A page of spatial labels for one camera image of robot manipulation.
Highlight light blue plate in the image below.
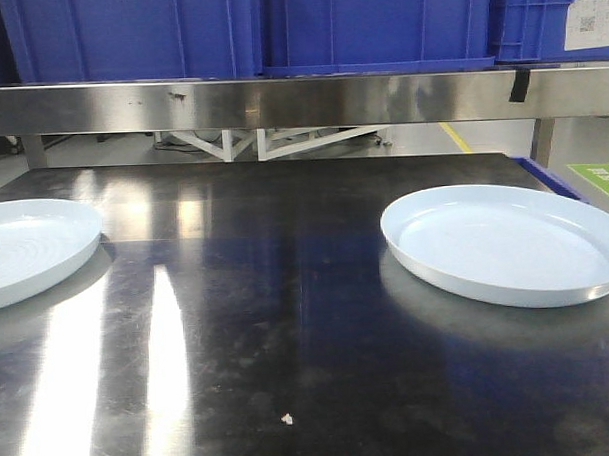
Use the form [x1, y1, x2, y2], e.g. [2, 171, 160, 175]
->
[380, 184, 609, 308]
[0, 198, 103, 309]

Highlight small white paper scrap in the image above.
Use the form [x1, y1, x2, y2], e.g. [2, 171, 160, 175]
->
[280, 413, 294, 426]

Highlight large blue crate middle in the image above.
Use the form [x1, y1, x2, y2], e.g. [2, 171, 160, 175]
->
[261, 0, 494, 78]

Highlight large blue crate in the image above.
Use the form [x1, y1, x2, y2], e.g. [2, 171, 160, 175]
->
[0, 0, 262, 84]
[261, 0, 494, 78]

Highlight black tape strip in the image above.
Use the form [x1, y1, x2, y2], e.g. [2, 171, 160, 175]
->
[509, 68, 531, 104]

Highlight blue bin beside table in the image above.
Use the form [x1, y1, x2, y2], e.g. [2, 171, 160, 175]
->
[512, 156, 589, 203]

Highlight large blue crate left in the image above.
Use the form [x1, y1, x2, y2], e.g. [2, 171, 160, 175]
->
[0, 0, 262, 84]

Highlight blue crate with label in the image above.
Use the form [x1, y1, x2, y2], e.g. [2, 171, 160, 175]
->
[488, 0, 609, 64]

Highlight white metal frame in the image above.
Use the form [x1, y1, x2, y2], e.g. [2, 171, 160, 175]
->
[153, 124, 389, 163]

